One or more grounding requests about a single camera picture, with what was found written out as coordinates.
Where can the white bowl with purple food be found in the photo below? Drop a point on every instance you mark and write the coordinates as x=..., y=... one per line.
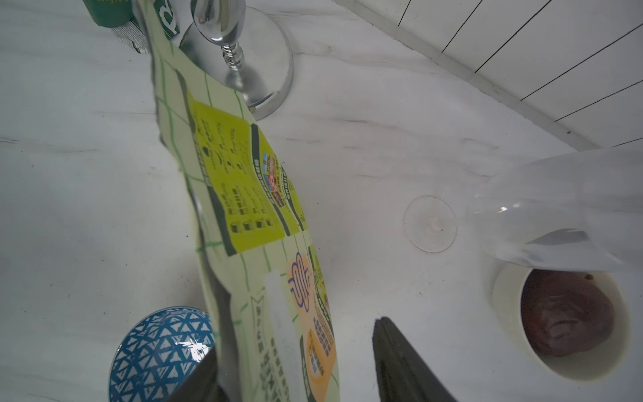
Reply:
x=574, y=324

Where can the silver metal cup rack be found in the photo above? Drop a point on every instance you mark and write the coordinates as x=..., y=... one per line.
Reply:
x=243, y=49

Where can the blue patterned breakfast bowl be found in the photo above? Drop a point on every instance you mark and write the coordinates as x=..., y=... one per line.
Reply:
x=159, y=354

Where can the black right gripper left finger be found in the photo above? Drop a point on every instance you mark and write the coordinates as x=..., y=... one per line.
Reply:
x=202, y=384

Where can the green oats bag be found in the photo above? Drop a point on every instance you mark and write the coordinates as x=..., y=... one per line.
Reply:
x=262, y=282

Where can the green snack bag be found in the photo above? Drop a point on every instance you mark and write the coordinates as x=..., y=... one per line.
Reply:
x=118, y=17

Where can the clear wine glass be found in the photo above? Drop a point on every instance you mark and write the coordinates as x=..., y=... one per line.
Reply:
x=580, y=211

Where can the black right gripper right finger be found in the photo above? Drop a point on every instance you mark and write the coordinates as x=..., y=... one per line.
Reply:
x=401, y=374

